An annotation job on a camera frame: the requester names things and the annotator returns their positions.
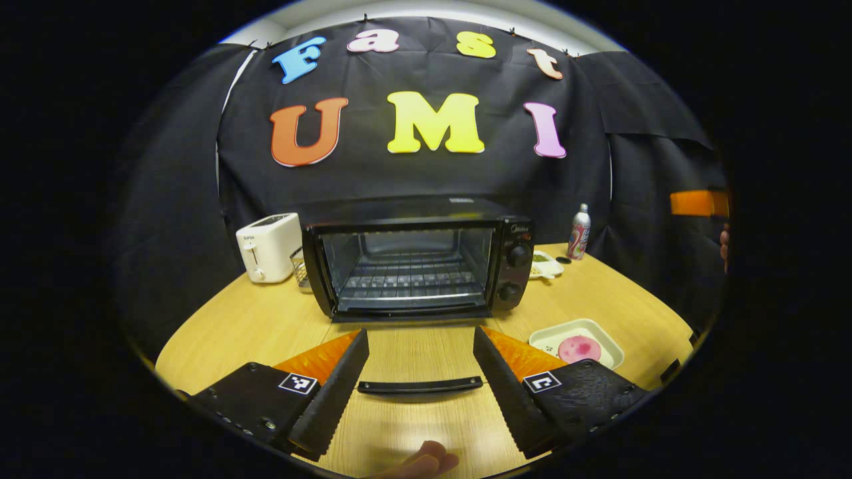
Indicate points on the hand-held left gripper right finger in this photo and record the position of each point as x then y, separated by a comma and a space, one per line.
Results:
509, 392

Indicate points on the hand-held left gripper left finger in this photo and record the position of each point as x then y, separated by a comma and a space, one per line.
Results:
336, 392

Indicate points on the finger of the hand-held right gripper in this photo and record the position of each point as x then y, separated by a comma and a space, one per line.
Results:
692, 203

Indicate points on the white rectangular plate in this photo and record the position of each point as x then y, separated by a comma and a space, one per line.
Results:
549, 339

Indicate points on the pink round food piece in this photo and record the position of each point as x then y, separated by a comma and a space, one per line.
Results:
579, 349

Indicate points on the black electric oven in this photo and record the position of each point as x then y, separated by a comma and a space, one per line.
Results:
512, 229

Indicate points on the silver drink bottle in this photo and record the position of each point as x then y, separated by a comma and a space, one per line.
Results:
579, 233

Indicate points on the white divided seasoning dish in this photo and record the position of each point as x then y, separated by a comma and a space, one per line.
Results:
544, 266

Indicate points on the white toaster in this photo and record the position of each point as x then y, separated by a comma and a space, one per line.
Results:
269, 246

